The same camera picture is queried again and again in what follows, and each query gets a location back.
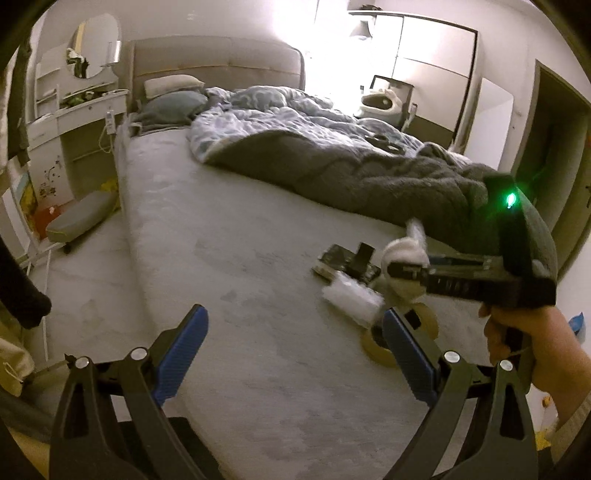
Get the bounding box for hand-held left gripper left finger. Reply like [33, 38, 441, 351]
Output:
[48, 304, 222, 480]

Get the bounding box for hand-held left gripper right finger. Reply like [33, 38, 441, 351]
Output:
[382, 308, 541, 480]

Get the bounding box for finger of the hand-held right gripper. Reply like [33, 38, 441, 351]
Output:
[388, 261, 432, 283]

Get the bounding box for tan tape roll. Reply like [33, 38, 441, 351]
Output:
[360, 302, 439, 369]

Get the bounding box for white plastic packet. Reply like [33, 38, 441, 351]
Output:
[322, 271, 385, 329]

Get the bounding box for person's right forearm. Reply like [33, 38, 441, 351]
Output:
[533, 342, 591, 467]

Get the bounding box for person's right hand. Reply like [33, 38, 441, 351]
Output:
[478, 305, 578, 385]

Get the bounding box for small black box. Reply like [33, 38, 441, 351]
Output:
[348, 242, 382, 282]

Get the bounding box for grey bed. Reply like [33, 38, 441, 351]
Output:
[113, 122, 485, 480]

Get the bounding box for grey patterned duvet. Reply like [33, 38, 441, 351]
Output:
[187, 85, 557, 282]

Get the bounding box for dark door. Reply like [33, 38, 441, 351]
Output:
[510, 60, 591, 278]

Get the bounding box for hanging clothes on rack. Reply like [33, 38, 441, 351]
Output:
[0, 314, 35, 398]

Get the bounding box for grey padded stool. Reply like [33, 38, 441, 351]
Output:
[45, 190, 118, 254]

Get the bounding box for black garment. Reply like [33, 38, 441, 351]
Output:
[0, 240, 52, 330]

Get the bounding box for white clothes rack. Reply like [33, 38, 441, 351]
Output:
[18, 152, 70, 361]

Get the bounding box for white rounded object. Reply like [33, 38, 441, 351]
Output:
[358, 88, 407, 123]

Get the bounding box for orange object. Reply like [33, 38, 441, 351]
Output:
[34, 208, 61, 241]

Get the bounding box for white wardrobe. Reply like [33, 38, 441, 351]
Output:
[314, 9, 478, 148]

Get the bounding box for yellow picture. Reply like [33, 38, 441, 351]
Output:
[14, 173, 40, 227]

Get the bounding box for grey-blue pillow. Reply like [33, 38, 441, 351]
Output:
[134, 91, 209, 127]

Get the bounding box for white vanity desk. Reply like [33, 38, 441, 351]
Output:
[28, 60, 127, 199]

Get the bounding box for beige pillow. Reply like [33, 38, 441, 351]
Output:
[144, 74, 206, 100]

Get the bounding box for beige padded headboard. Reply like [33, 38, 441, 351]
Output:
[124, 37, 306, 112]

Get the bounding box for dark knit garment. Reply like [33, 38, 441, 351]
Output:
[7, 41, 33, 162]

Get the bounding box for oval mirror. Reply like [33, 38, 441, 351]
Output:
[71, 13, 122, 79]

